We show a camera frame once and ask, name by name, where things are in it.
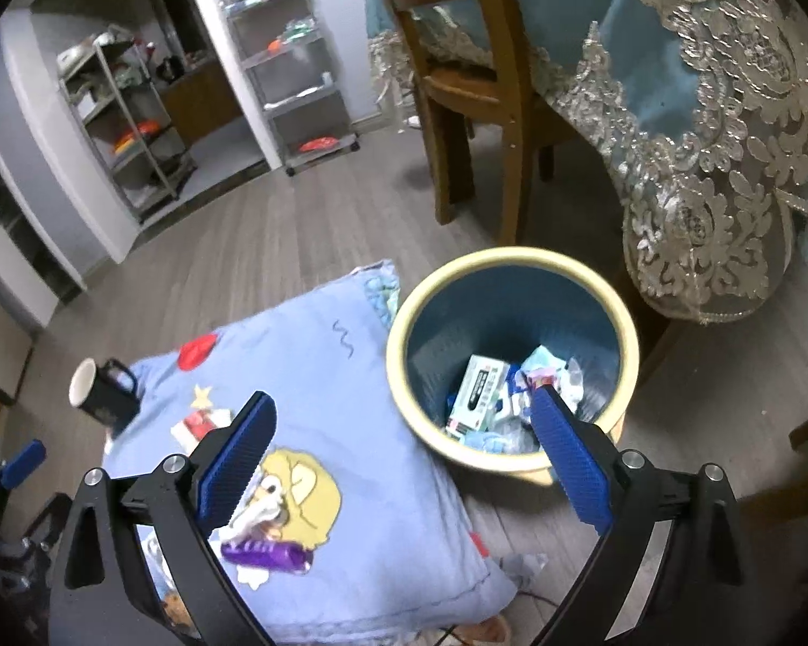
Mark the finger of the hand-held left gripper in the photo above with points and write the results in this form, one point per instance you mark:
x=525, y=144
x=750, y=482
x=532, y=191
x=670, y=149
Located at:
x=23, y=461

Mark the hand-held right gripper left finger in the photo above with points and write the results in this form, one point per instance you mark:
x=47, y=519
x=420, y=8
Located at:
x=235, y=464

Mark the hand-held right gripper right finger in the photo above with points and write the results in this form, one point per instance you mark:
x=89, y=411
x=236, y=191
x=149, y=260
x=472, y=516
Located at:
x=569, y=457

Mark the blue face mask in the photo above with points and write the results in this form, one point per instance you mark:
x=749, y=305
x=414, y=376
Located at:
x=495, y=443
x=542, y=355

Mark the silver foil snack bag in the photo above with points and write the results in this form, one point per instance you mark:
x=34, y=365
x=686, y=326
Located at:
x=515, y=404

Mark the white tissue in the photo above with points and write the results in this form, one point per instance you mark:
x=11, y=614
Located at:
x=572, y=380

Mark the pink snack wrapper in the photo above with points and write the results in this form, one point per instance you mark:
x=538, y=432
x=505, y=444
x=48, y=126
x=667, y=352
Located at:
x=535, y=377

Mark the green paper box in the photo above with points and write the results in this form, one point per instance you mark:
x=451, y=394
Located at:
x=478, y=394

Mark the blue bin with yellow rim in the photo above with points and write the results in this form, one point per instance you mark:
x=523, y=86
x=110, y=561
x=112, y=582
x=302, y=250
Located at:
x=444, y=336

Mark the black mug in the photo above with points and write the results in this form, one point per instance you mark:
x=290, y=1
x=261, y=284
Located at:
x=108, y=397

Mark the blue cartoon blanket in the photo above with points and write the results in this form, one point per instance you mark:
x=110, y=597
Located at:
x=350, y=430

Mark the red plate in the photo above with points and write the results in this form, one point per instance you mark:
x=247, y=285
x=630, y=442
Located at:
x=316, y=143

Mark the orange plastic item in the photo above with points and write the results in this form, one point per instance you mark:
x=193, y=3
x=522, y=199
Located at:
x=134, y=136

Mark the white rolling cart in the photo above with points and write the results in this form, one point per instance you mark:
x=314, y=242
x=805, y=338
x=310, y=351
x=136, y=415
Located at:
x=303, y=101

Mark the wooden chair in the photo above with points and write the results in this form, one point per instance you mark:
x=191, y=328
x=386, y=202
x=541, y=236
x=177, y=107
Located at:
x=512, y=81

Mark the table with teal lace cloth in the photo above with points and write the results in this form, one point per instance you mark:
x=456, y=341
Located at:
x=646, y=81

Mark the white pot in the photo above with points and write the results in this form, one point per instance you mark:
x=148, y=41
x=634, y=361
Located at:
x=84, y=54

